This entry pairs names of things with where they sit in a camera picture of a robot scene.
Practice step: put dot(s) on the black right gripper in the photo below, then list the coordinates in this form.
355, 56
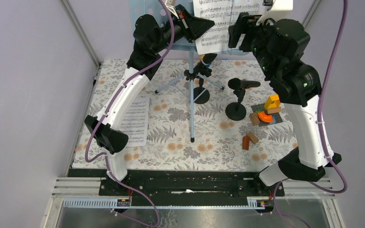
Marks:
240, 27

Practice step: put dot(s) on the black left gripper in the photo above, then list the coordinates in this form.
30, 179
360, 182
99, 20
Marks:
193, 27

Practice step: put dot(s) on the sheet music page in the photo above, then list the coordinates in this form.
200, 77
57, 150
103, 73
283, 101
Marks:
223, 13
135, 122

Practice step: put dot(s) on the light blue music stand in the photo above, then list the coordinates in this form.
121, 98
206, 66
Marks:
191, 81

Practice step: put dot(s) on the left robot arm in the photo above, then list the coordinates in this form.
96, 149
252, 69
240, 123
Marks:
105, 125

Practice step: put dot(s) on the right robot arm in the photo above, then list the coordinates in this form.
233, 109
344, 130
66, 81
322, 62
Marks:
278, 45

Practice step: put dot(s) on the rear black microphone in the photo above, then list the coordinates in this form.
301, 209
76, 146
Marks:
205, 61

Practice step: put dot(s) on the black microphone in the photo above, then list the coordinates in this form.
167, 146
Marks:
205, 61
236, 84

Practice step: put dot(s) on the front black microphone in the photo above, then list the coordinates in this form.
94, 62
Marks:
236, 84

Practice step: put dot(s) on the yellow toy block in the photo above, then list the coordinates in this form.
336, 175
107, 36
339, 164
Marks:
273, 101

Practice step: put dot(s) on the gray toy baseplate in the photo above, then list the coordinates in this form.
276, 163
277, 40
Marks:
260, 107

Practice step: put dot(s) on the front black microphone stand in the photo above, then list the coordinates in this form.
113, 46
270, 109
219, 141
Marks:
236, 111

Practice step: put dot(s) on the floral patterned tablecloth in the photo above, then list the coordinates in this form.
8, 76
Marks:
218, 140

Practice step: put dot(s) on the tan brick under yellow block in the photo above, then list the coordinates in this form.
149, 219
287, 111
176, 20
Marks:
273, 110

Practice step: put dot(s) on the tan toy brick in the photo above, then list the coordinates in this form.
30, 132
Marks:
254, 119

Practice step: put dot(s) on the orange curved toy block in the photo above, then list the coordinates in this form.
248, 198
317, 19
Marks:
265, 117

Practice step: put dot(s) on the light brown toy brick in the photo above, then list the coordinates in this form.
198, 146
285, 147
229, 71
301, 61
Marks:
253, 138

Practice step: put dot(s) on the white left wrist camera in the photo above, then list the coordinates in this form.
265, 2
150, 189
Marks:
173, 6

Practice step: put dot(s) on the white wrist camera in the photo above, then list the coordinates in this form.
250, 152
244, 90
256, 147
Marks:
279, 9
173, 6

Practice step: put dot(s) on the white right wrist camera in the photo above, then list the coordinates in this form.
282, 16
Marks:
279, 9

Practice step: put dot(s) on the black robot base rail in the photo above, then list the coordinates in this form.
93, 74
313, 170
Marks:
180, 188

